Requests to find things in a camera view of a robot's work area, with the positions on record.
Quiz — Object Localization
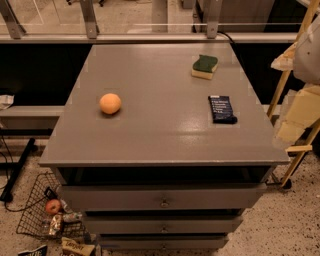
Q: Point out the dark blue rxbar wrapper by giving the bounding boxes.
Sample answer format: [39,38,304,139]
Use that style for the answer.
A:
[208,95,238,124]

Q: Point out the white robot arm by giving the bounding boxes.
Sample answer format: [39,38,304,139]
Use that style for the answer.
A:
[293,16,320,85]

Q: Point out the grey drawer cabinet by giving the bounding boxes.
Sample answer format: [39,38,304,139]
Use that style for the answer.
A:
[41,43,288,250]

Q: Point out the orange fruit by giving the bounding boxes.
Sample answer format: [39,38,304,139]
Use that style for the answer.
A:
[99,93,122,115]

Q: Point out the green and yellow sponge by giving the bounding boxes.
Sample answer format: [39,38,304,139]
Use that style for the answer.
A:
[191,55,218,80]

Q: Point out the red apple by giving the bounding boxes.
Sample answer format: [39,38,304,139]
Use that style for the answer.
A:
[45,199,61,215]

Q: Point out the shiny foil snack packet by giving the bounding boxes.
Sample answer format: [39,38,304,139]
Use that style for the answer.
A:
[49,213,63,236]

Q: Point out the yellow snack bag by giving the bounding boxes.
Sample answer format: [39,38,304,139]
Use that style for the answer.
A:
[62,237,95,256]

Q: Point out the black metal stand leg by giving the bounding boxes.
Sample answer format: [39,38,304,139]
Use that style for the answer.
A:
[0,138,35,202]

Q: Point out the dark blue snack bag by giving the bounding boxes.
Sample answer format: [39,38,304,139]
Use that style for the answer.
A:
[18,245,48,256]

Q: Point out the black wire basket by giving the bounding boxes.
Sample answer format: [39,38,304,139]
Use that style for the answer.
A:
[16,173,86,240]

